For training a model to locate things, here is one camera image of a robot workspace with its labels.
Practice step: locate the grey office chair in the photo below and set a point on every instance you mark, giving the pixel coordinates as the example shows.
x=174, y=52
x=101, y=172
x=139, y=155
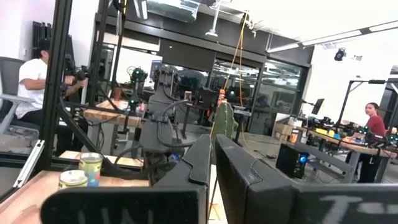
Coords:
x=9, y=77

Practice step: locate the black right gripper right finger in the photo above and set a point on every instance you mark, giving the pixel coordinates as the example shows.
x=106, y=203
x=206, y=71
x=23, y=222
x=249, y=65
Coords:
x=242, y=186

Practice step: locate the short sliced carrots can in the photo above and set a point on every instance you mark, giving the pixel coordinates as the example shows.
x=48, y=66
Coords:
x=73, y=179

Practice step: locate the black aluminium rig frame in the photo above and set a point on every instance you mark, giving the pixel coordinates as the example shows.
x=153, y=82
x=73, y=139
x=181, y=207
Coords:
x=56, y=77

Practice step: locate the green cactus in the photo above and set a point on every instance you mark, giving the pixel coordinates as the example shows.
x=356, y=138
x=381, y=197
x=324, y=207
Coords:
x=224, y=119

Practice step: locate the black computer tower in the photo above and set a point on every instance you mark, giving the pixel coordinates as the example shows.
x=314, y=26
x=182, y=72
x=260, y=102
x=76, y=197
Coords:
x=289, y=158

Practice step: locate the wooden workbench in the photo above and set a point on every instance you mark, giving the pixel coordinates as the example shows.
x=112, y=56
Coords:
x=102, y=115
x=357, y=147

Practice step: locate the black LED light bar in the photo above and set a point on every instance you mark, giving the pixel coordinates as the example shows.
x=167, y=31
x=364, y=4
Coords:
x=329, y=36

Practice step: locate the silver aluminium rail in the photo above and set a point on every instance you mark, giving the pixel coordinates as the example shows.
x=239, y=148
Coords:
x=29, y=163

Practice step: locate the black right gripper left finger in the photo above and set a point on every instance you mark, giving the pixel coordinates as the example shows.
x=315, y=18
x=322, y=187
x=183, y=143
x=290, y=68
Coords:
x=199, y=161

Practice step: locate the person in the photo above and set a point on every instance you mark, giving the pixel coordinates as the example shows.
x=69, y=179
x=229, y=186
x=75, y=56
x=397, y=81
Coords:
x=31, y=81
x=376, y=124

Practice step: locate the tall peaches can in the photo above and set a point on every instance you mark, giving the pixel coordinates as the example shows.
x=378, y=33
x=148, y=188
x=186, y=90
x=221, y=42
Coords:
x=90, y=171

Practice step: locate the cardboard box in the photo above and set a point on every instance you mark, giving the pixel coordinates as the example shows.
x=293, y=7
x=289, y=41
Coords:
x=283, y=129

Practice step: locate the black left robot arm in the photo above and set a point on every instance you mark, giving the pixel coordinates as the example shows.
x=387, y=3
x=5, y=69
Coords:
x=160, y=96

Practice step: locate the small black monitor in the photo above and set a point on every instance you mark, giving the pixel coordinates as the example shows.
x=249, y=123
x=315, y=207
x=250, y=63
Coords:
x=317, y=106

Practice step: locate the black ceiling spotlight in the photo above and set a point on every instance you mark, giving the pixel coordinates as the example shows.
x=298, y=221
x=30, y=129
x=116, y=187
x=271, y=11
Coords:
x=339, y=54

